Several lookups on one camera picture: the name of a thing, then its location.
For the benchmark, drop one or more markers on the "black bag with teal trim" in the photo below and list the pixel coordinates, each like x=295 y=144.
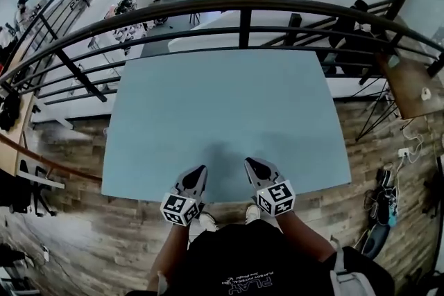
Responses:
x=386 y=206

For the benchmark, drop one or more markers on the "black stool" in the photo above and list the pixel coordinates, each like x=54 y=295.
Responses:
x=194 y=17

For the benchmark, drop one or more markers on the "small teal object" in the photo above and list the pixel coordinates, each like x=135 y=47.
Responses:
x=393 y=60

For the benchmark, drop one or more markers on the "wooden coat stand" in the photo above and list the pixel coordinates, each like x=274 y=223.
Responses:
x=69 y=171

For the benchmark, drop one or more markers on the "person's right forearm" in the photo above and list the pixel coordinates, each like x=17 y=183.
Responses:
x=305 y=235

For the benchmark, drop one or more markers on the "dark shoe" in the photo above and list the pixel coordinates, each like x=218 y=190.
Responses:
x=385 y=173

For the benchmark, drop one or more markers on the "small white roll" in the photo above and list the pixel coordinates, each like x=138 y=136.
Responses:
x=426 y=93

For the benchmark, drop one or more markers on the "white power strip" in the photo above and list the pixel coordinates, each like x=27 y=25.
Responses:
x=403 y=152
x=45 y=253

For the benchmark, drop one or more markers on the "dark blue oval pouch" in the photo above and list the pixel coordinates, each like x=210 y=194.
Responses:
x=376 y=241

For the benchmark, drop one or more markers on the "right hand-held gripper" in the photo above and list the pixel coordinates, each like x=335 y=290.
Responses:
x=277 y=199

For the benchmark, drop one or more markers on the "cluster of black white equipment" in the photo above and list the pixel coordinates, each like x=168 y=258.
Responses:
x=125 y=5

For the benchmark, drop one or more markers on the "black curved metal railing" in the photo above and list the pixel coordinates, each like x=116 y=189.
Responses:
x=244 y=27

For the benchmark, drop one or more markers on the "person's left forearm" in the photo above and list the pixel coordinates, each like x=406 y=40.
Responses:
x=170 y=253

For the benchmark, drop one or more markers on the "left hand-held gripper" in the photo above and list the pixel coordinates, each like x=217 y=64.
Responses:
x=177 y=206

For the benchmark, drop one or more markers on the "black backpack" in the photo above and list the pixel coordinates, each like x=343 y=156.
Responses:
x=10 y=111

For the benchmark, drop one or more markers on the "person's white shoe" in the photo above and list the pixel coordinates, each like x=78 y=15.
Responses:
x=208 y=222
x=253 y=214

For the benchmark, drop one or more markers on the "person's left white shoe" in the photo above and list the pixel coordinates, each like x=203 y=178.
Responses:
x=208 y=222

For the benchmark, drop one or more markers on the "person's right white shoe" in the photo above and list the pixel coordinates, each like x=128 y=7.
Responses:
x=253 y=214

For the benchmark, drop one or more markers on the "person's black shirt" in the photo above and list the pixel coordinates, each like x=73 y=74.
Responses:
x=256 y=260

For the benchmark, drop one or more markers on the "black balcony railing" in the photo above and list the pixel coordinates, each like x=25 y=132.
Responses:
x=48 y=26

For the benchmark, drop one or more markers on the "brown wooden side table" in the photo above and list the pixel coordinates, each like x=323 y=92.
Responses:
x=412 y=86

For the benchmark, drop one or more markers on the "wooden desk with white legs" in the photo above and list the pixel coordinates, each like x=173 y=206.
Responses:
x=12 y=159

